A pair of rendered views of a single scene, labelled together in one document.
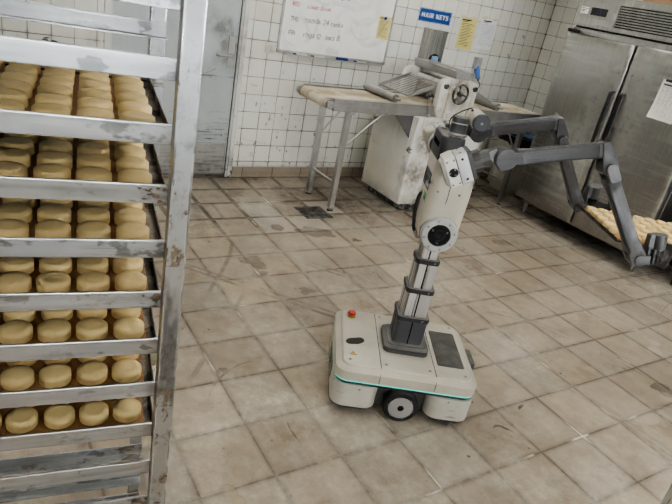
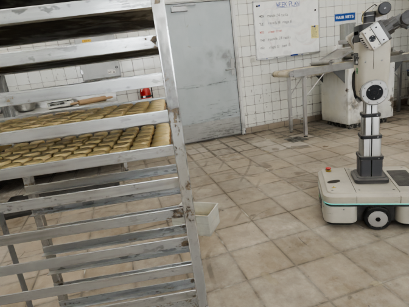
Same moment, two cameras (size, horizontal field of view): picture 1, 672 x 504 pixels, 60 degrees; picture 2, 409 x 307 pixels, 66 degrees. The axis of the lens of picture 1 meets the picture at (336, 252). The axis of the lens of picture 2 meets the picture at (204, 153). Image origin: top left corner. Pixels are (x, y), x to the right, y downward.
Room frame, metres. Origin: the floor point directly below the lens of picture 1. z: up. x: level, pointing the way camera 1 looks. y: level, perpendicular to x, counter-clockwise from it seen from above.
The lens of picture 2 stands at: (0.09, -0.10, 1.16)
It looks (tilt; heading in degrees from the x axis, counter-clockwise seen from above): 16 degrees down; 21
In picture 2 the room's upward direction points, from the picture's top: 7 degrees counter-clockwise
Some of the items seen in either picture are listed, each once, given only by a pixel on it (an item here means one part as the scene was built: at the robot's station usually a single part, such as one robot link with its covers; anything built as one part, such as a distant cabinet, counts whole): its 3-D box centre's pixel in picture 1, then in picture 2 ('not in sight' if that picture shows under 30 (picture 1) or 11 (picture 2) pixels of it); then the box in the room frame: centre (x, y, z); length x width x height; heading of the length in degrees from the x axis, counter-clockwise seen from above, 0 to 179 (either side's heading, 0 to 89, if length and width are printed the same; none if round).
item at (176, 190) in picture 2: not in sight; (111, 199); (1.05, 0.70, 0.69); 0.64 x 0.03 x 0.03; 115
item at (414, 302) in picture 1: (409, 320); (369, 161); (2.41, -0.40, 0.38); 0.13 x 0.13 x 0.40; 5
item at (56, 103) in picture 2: not in sight; (60, 103); (3.17, 2.90, 0.92); 0.32 x 0.30 x 0.09; 42
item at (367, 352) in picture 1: (404, 347); (370, 181); (2.41, -0.41, 0.24); 0.68 x 0.53 x 0.41; 95
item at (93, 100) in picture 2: not in sight; (92, 100); (3.32, 2.54, 0.91); 0.56 x 0.06 x 0.06; 154
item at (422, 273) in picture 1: (416, 294); (369, 141); (2.41, -0.40, 0.53); 0.11 x 0.11 x 0.40; 5
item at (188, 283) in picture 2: not in sight; (132, 293); (1.05, 0.70, 0.24); 0.64 x 0.03 x 0.03; 115
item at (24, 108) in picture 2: not in sight; (25, 107); (3.03, 3.33, 0.93); 0.27 x 0.27 x 0.10
